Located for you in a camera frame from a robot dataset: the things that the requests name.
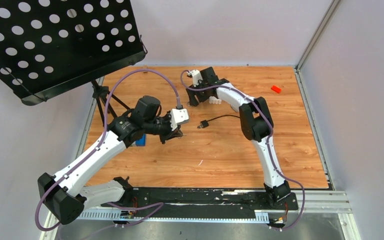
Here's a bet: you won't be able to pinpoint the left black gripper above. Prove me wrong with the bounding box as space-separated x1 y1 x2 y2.
144 110 184 145

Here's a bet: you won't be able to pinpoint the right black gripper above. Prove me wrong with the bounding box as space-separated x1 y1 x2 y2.
186 79 211 107

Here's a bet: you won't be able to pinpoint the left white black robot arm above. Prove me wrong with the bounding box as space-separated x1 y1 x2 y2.
36 95 190 225

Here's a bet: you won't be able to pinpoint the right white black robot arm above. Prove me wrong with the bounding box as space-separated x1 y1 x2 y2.
184 67 291 209

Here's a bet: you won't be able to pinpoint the white blue toy block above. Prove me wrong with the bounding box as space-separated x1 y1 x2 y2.
208 96 222 105

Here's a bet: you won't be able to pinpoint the blue small block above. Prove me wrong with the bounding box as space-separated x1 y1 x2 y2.
132 134 147 147

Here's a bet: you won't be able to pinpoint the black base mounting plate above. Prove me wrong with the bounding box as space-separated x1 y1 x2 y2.
115 187 299 219

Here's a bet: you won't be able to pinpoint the black tripod stand legs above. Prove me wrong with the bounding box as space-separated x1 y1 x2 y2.
91 80 118 125

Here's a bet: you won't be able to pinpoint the red small block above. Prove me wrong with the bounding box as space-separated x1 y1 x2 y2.
271 85 282 94

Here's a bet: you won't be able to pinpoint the black perforated music stand desk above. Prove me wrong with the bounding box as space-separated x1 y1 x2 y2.
0 0 147 106

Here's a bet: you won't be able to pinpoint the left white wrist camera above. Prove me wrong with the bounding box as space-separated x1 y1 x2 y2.
169 108 190 131

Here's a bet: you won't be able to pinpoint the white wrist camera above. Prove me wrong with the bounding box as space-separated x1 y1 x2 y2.
187 69 203 87
169 108 190 131

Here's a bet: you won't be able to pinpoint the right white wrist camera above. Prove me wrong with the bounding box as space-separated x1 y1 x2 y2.
187 69 203 87

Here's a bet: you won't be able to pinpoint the black cable with plug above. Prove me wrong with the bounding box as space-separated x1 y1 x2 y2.
197 114 241 130

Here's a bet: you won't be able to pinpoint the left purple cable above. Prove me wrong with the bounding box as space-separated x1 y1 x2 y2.
34 68 184 232

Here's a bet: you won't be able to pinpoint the aluminium frame rails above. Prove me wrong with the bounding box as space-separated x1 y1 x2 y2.
39 84 362 240

